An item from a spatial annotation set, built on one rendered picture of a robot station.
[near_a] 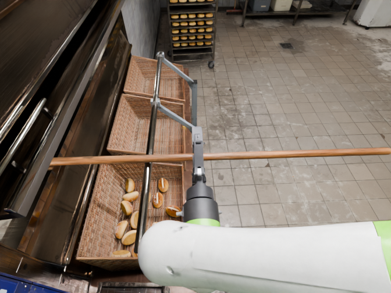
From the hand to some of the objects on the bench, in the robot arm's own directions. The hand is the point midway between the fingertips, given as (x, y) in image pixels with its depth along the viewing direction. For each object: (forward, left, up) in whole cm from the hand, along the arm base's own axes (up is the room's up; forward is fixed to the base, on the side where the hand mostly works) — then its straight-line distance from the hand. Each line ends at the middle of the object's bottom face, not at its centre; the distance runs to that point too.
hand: (196, 145), depth 71 cm
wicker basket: (+128, +19, -76) cm, 150 cm away
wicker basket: (+10, +29, -76) cm, 82 cm away
